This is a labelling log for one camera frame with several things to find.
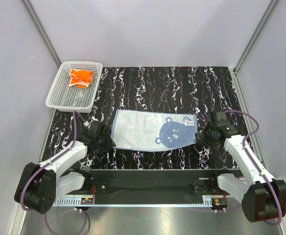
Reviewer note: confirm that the right small electronics box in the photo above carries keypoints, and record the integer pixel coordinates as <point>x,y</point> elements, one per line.
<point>220,202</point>

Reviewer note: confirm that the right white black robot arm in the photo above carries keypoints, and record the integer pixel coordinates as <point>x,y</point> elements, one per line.
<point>262,197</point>

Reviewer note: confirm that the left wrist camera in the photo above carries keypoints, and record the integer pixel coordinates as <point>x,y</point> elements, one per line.
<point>98,128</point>

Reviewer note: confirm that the light blue towel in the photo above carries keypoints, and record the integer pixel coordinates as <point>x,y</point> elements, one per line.
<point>153,132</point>

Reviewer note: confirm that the orange white patterned towel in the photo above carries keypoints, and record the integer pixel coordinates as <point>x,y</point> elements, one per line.
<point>81,78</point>

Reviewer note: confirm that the white plastic basket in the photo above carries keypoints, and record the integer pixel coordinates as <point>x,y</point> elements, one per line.
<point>68,99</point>

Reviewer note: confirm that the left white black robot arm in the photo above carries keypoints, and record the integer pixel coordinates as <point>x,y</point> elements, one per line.
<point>57,166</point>

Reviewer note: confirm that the small electronics box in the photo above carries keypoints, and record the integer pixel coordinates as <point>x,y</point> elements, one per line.
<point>87,201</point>
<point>220,202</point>

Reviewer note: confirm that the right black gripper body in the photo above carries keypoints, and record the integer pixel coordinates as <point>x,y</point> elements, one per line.
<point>209,131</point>

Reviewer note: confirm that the left small electronics box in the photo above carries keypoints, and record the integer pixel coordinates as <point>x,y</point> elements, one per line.
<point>87,201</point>

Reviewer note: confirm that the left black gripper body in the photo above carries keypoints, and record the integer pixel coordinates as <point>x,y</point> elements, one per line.
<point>101,147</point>

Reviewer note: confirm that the slotted cable duct rail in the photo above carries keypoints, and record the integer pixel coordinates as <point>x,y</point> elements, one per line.
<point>75,201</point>

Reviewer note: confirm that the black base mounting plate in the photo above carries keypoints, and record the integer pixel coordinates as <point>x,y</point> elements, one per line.
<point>108,181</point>

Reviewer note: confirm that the aluminium frame rail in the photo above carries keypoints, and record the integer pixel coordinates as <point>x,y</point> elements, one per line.
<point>52,188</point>

